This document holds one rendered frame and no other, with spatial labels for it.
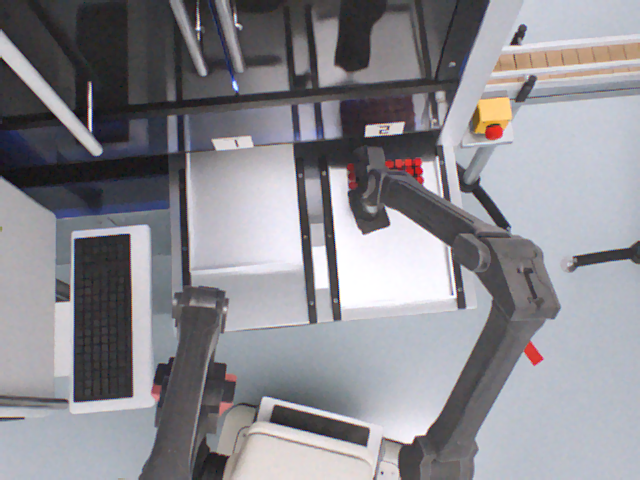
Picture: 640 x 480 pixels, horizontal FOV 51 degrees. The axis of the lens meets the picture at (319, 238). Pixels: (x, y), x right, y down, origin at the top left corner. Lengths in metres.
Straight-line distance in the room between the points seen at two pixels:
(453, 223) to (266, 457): 0.45
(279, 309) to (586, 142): 1.61
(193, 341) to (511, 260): 0.46
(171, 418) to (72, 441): 1.68
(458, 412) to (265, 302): 0.64
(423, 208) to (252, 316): 0.58
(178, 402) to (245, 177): 0.83
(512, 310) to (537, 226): 1.71
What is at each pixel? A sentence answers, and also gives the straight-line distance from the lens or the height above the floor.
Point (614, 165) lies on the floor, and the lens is 2.78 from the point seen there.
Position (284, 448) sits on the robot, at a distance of 1.07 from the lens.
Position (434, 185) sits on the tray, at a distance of 1.63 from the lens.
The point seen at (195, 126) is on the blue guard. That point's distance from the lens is 1.43.
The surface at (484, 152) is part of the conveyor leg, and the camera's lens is 2.17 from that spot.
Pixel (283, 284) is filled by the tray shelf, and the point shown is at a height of 0.88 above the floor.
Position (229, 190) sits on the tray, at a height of 0.88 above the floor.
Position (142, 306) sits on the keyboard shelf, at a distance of 1.68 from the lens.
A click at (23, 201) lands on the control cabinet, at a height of 0.99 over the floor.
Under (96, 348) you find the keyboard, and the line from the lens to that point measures 1.68.
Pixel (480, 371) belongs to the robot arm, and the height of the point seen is 1.42.
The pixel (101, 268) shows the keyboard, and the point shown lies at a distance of 1.72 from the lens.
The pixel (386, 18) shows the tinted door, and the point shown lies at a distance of 1.15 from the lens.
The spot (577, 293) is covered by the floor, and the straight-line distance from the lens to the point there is 2.59.
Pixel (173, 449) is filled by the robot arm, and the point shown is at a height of 1.55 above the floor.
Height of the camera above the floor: 2.40
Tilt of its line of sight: 75 degrees down
